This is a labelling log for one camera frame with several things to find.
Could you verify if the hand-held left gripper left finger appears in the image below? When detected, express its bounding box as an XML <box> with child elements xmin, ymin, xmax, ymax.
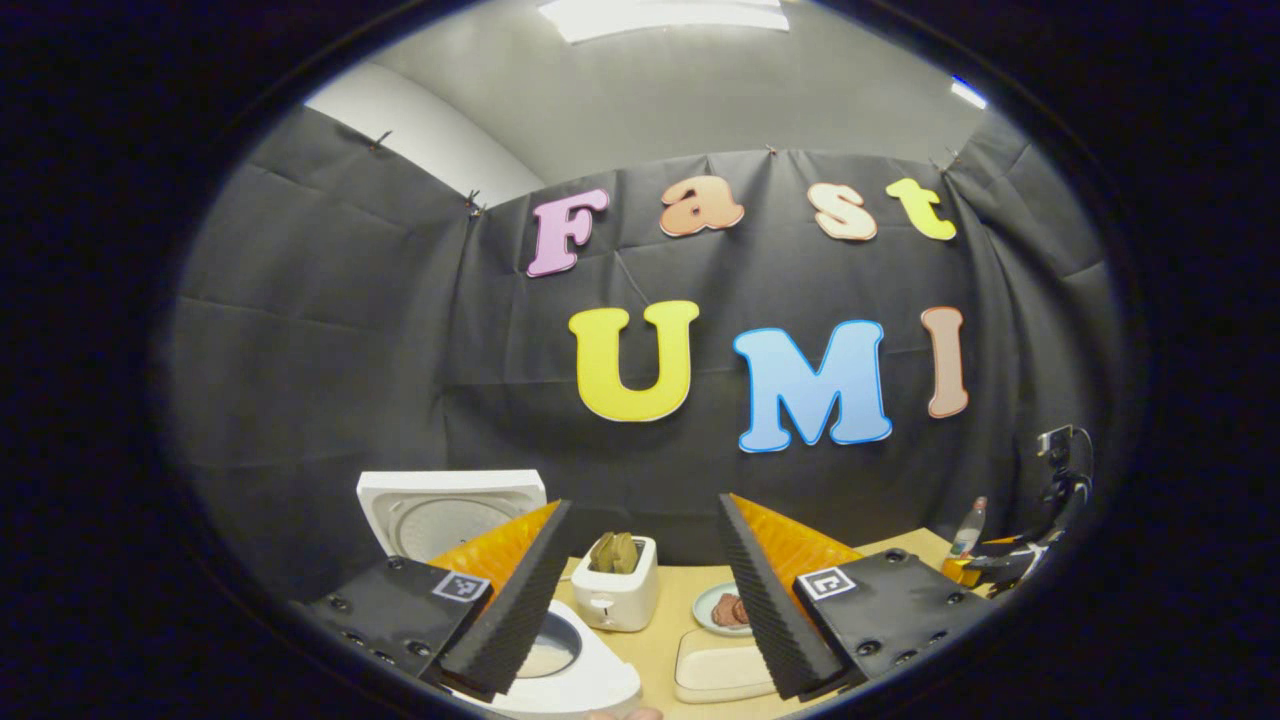
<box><xmin>290</xmin><ymin>500</ymin><xmax>573</xmax><ymax>703</ymax></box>

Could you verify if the black backdrop cloth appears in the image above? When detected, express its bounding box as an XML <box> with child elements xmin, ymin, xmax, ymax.
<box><xmin>170</xmin><ymin>100</ymin><xmax>1121</xmax><ymax>601</ymax></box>

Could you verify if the white rice cooker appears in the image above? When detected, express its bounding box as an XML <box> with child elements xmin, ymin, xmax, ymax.
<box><xmin>357</xmin><ymin>470</ymin><xmax>642</xmax><ymax>719</ymax></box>

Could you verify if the clear plastic bottle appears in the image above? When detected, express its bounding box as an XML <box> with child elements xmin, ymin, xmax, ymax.
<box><xmin>950</xmin><ymin>497</ymin><xmax>989</xmax><ymax>561</ymax></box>

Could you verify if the large ceiling light panel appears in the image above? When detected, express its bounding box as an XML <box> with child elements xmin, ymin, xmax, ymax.
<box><xmin>540</xmin><ymin>0</ymin><xmax>791</xmax><ymax>44</ymax></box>

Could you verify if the light green plate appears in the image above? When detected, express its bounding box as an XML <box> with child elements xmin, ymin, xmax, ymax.
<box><xmin>692</xmin><ymin>582</ymin><xmax>753</xmax><ymax>638</ymax></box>

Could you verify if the white toaster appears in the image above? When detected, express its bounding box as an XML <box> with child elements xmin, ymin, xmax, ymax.
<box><xmin>572</xmin><ymin>535</ymin><xmax>660</xmax><ymax>633</ymax></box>

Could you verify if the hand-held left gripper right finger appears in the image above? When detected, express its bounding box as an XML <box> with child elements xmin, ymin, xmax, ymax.
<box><xmin>718</xmin><ymin>493</ymin><xmax>1001</xmax><ymax>701</ymax></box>

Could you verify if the glass rice container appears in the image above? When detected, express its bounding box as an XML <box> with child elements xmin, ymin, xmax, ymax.
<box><xmin>673</xmin><ymin>628</ymin><xmax>782</xmax><ymax>705</ymax></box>

